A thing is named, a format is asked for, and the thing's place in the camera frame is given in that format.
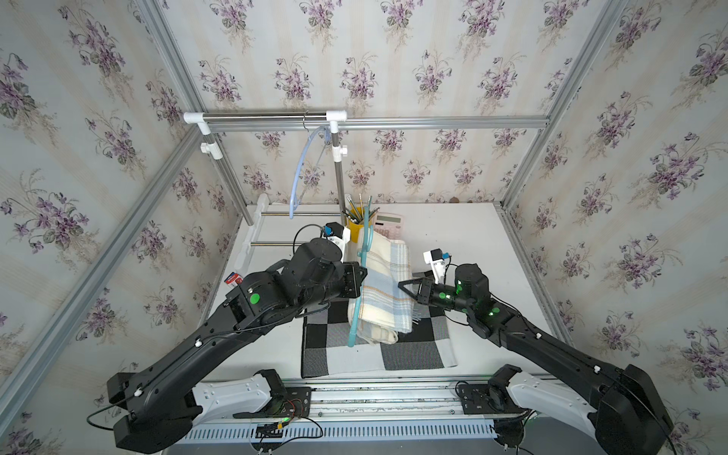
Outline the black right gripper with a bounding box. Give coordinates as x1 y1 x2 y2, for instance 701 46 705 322
397 278 475 318

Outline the blue cream plaid scarf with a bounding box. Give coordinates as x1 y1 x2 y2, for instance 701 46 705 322
356 231 414 344

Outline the teal plastic hanger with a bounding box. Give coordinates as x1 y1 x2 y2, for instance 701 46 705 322
347 197 373 348

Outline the black white checkered scarf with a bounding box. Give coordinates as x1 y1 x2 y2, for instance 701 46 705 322
301 300 457 378

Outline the light blue plastic hanger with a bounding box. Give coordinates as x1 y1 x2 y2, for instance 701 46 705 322
288 126 331 219

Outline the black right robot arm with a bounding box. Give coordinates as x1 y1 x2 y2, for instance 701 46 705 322
398 264 674 454

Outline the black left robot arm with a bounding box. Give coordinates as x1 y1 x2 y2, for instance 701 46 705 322
107 238 368 454

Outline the yellow pencil cup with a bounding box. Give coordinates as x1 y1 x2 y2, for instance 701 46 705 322
347 219 364 244

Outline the bundle of pencils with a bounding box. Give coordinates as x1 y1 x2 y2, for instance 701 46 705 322
341 195 379 225

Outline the pink calculator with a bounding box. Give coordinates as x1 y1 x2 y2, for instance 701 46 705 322
373 212 404 240

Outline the red blue white packet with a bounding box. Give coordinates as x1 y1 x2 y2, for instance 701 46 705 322
225 272 243 286

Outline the white metal clothes rack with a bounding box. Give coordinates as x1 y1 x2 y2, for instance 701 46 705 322
183 110 348 269

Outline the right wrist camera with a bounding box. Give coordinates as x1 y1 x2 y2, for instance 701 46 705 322
423 248 451 284

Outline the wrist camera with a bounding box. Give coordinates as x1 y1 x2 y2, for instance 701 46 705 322
423 248 451 284
323 222 351 262

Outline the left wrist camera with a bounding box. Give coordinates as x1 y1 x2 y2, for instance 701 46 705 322
323 222 351 262

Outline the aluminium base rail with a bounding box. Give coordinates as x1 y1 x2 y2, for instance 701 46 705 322
133 377 627 455

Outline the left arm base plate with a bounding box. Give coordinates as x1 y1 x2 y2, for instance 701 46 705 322
232 369 313 419

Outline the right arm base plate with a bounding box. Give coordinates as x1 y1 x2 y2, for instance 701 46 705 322
454 364 530 416

